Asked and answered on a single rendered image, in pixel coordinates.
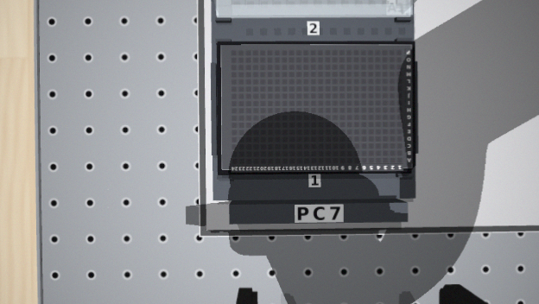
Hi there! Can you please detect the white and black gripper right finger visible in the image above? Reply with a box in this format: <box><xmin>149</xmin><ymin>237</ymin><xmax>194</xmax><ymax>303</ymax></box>
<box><xmin>439</xmin><ymin>284</ymin><xmax>488</xmax><ymax>304</ymax></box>

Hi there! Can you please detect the dark grey multi-well plate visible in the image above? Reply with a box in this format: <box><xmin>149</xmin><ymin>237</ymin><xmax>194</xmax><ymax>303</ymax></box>
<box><xmin>217</xmin><ymin>41</ymin><xmax>415</xmax><ymax>174</ymax></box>

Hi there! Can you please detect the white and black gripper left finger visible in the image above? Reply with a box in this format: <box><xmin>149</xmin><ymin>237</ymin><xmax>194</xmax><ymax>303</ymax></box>
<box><xmin>236</xmin><ymin>288</ymin><xmax>257</xmax><ymax>304</ymax></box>

